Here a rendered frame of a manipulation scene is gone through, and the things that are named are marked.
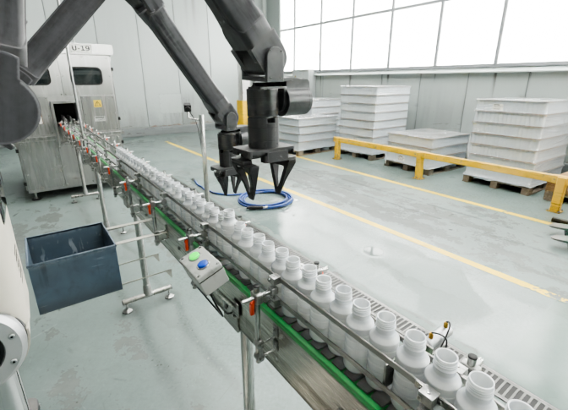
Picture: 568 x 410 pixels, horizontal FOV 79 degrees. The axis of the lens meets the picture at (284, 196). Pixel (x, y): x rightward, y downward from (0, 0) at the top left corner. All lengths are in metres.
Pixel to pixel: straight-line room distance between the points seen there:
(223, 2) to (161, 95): 11.31
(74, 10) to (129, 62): 10.69
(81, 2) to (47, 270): 1.04
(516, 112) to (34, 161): 6.86
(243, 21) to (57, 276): 1.32
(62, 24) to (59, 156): 5.00
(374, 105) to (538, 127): 2.94
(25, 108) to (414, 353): 0.69
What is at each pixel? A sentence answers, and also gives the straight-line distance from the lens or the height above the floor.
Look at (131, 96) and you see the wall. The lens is 11.64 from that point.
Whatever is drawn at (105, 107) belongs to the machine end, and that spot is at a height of 1.24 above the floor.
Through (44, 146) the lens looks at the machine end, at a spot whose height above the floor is 0.75.
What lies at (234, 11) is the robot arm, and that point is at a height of 1.71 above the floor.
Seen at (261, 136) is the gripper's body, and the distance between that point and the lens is 0.63.
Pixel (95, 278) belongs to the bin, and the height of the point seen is 0.82.
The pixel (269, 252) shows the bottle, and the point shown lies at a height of 1.14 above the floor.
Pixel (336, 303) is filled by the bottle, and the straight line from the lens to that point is 0.82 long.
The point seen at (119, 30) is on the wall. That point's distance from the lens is 11.69.
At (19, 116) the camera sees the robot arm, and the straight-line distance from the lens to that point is 0.49.
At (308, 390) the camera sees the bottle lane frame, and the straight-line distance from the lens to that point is 1.01.
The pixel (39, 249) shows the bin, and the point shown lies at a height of 0.88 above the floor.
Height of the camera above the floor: 1.61
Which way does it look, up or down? 18 degrees down
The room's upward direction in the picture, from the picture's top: straight up
